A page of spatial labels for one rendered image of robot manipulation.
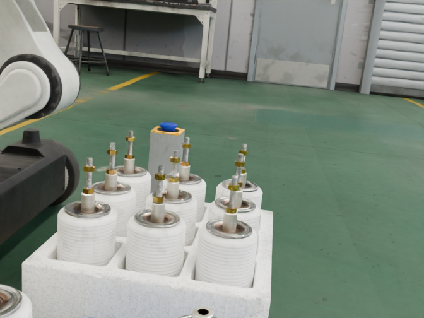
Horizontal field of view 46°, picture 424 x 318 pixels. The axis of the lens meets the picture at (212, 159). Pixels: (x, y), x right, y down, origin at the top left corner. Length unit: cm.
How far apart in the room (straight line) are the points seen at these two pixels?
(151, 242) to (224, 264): 12
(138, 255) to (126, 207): 15
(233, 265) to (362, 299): 50
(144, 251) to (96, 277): 8
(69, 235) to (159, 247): 15
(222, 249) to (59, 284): 26
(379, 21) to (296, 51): 93
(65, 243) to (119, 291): 12
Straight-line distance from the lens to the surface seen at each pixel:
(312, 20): 590
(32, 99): 113
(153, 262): 81
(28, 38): 117
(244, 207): 91
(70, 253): 85
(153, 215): 82
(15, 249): 132
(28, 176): 128
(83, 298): 84
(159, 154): 119
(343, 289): 125
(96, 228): 82
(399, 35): 600
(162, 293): 79
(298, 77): 591
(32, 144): 143
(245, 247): 78
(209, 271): 80
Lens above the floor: 56
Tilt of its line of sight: 15 degrees down
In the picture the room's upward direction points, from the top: 6 degrees clockwise
